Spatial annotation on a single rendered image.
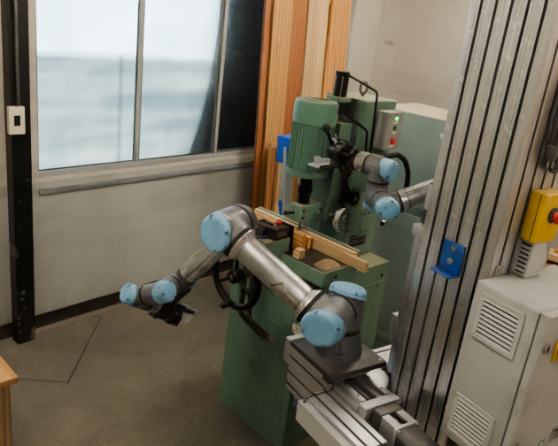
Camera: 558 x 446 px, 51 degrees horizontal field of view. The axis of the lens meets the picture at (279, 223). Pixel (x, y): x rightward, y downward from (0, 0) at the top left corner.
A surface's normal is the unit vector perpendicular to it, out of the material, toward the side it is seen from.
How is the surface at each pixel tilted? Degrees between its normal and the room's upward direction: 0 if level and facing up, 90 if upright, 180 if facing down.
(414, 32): 90
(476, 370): 90
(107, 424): 0
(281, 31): 87
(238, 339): 90
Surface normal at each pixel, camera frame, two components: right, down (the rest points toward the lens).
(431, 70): -0.68, 0.17
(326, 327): -0.37, 0.32
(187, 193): 0.73, 0.31
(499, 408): -0.84, 0.08
